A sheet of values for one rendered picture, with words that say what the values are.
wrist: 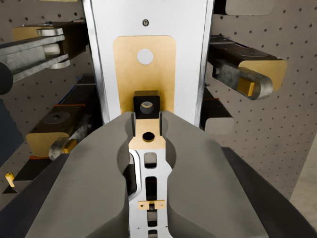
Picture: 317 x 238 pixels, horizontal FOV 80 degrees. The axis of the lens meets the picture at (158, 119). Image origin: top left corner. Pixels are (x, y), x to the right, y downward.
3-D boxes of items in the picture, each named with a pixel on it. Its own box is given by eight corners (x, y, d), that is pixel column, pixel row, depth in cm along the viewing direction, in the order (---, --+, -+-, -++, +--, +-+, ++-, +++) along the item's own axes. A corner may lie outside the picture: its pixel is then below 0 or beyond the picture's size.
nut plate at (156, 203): (165, 199, 57) (165, 203, 56) (165, 208, 59) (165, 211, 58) (137, 201, 57) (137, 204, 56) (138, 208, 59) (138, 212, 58)
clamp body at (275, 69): (227, 54, 67) (293, 92, 37) (193, 55, 66) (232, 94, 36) (230, 34, 63) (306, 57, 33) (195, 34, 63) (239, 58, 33)
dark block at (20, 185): (102, 104, 73) (58, 198, 37) (83, 104, 73) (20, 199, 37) (100, 91, 71) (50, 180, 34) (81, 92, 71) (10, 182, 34)
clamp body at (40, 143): (108, 89, 71) (75, 157, 39) (78, 90, 71) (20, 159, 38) (105, 72, 68) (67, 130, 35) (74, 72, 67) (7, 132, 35)
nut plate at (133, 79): (171, 146, 16) (173, 156, 15) (125, 148, 15) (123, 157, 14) (176, 35, 11) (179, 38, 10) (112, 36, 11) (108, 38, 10)
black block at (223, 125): (209, 90, 73) (242, 134, 48) (184, 91, 73) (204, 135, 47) (211, 77, 71) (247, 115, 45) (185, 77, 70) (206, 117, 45)
